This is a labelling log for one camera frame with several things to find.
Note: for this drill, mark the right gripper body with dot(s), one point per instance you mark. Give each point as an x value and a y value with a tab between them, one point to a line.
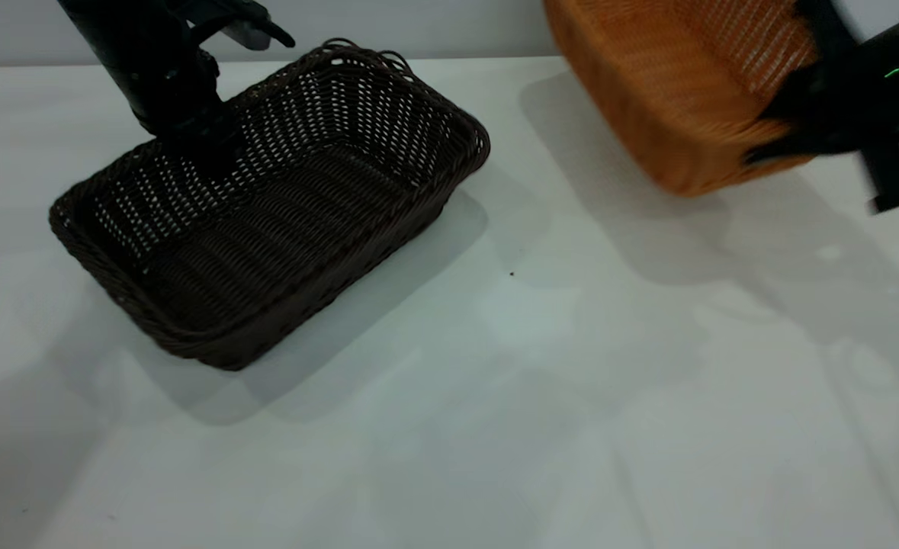
849	99

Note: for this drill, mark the black wicker basket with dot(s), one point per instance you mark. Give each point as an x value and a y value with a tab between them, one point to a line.
281	221

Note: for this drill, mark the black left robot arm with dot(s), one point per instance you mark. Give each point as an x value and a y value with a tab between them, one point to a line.
129	46

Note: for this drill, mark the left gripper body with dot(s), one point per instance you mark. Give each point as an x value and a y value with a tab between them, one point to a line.
190	122

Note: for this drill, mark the orange wicker basket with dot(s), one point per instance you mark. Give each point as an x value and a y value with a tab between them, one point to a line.
670	84

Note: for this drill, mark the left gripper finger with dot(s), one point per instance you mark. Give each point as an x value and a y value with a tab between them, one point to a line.
216	162

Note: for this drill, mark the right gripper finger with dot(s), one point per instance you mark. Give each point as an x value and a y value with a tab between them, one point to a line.
788	145
794	91

